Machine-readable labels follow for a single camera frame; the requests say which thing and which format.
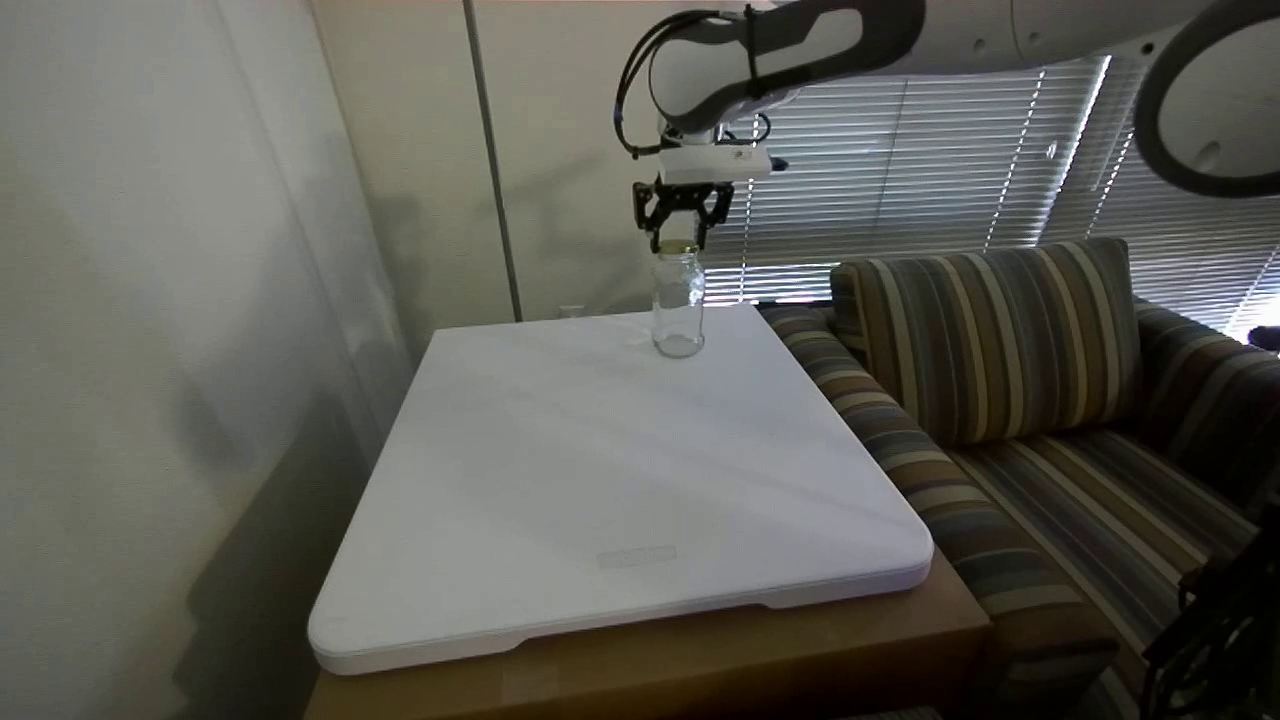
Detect striped sofa cushion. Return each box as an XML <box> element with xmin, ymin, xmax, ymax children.
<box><xmin>831</xmin><ymin>235</ymin><xmax>1142</xmax><ymax>448</ymax></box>

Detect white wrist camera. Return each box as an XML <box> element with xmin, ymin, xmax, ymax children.
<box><xmin>659</xmin><ymin>142</ymin><xmax>785</xmax><ymax>182</ymax></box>

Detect striped sofa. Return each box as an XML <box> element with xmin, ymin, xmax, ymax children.
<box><xmin>756</xmin><ymin>296</ymin><xmax>1280</xmax><ymax>720</ymax></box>

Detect black stand lower right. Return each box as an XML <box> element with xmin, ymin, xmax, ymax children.
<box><xmin>1142</xmin><ymin>522</ymin><xmax>1280</xmax><ymax>720</ymax></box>

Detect gold metal cap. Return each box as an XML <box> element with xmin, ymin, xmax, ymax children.
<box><xmin>655</xmin><ymin>238</ymin><xmax>701</xmax><ymax>254</ymax></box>

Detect grey window blinds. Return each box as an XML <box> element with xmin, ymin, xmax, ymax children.
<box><xmin>709</xmin><ymin>46</ymin><xmax>1280</xmax><ymax>322</ymax></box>

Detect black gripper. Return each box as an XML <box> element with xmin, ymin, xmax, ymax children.
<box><xmin>631</xmin><ymin>180</ymin><xmax>738</xmax><ymax>252</ymax></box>

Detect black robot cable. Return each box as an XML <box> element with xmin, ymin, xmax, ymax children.
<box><xmin>614</xmin><ymin>6</ymin><xmax>776</xmax><ymax>163</ymax></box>

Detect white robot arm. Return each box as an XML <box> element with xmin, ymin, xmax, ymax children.
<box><xmin>614</xmin><ymin>0</ymin><xmax>1280</xmax><ymax>249</ymax></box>

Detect brown cardboard box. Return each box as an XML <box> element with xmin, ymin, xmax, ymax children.
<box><xmin>303</xmin><ymin>556</ymin><xmax>992</xmax><ymax>720</ymax></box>

